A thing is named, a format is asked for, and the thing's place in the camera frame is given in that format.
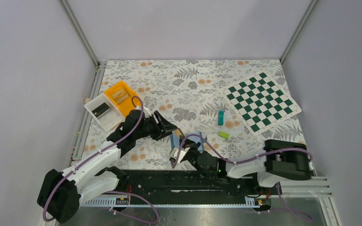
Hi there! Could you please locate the blue card holder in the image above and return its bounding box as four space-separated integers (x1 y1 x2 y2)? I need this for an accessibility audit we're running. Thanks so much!
170 131 205 153

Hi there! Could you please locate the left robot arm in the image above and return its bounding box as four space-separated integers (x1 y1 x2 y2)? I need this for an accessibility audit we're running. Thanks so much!
37 107 177 223

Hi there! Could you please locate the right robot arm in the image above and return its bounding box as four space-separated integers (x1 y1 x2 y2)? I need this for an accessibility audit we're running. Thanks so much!
170 139 312 188

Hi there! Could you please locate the lime green block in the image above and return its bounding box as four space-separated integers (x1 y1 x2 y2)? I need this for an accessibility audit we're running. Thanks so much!
218 131 230 139

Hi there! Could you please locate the orange plastic bin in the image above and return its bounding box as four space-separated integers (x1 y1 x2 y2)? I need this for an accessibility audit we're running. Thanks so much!
104 81 141 117

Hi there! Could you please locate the floral table mat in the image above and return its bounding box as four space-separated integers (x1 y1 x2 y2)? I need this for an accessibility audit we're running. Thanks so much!
82 59 315 171

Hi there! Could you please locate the item in orange bin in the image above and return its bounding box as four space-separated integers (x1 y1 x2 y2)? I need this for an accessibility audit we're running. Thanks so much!
111 88 129 104

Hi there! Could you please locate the black item in white bin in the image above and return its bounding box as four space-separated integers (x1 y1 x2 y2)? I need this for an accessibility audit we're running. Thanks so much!
92 103 111 119

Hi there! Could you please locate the white plastic bin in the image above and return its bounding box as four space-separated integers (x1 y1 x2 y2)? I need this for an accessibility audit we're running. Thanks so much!
84 93 125 132

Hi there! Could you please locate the green white chessboard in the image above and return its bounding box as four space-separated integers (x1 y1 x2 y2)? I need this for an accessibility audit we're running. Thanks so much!
220 72 302 136

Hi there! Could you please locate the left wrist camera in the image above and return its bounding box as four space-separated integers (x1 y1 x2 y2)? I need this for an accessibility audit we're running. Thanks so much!
142 107 152 118

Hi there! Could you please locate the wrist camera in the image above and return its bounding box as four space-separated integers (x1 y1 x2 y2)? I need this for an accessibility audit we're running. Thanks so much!
170 148 189 163
142 107 152 118

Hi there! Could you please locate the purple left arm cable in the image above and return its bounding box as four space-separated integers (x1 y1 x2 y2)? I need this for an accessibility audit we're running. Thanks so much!
42 95 145 223

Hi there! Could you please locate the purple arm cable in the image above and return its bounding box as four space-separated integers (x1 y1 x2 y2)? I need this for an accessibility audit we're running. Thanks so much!
42 95 145 223
171 133 314 223

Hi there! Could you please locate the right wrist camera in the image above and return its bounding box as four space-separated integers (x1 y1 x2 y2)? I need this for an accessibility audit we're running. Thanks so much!
170 148 189 163

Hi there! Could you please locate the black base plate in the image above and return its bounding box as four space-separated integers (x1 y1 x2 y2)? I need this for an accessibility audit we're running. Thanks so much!
84 169 314 205

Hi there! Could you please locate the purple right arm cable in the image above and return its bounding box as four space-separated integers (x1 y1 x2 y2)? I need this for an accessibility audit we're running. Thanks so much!
171 133 314 223

